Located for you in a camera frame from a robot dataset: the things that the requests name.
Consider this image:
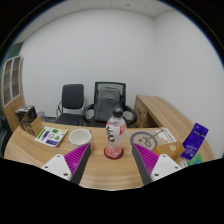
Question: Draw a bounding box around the orange cardboard box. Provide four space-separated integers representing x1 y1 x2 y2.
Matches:
153 141 186 161

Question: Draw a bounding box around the purple standing package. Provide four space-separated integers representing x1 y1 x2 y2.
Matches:
180 122 209 160

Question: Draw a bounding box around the flat round red coaster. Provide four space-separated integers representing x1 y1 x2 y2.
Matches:
103 146 125 160

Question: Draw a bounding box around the black mesh office chair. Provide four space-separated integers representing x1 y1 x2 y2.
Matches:
81 81 138 129

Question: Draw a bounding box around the black sofa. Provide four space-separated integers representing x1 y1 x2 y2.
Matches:
0 113 13 158

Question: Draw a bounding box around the small yellowish pack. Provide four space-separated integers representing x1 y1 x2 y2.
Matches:
178 157 190 168

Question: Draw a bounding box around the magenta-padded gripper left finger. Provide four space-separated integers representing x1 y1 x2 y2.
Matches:
41 143 93 186

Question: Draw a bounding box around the white cup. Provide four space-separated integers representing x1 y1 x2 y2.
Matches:
68 128 93 150

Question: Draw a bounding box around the clear black-capped drink bottle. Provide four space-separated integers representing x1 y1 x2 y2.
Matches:
103 107 128 159

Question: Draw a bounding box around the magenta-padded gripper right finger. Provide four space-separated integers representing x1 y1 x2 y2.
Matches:
131 143 184 186

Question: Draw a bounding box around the wooden side desk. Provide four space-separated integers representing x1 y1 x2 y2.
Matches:
133 94 189 132

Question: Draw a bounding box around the wooden glass-door shelf cabinet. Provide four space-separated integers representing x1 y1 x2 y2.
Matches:
0 55 27 133

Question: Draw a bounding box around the brown and tan carton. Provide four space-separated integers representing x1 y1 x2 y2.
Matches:
20 115 45 137

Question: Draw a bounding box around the black padded visitor chair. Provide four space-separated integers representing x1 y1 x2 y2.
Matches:
54 83 86 127

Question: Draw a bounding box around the glossy dark box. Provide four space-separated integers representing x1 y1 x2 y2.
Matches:
14 105 38 123

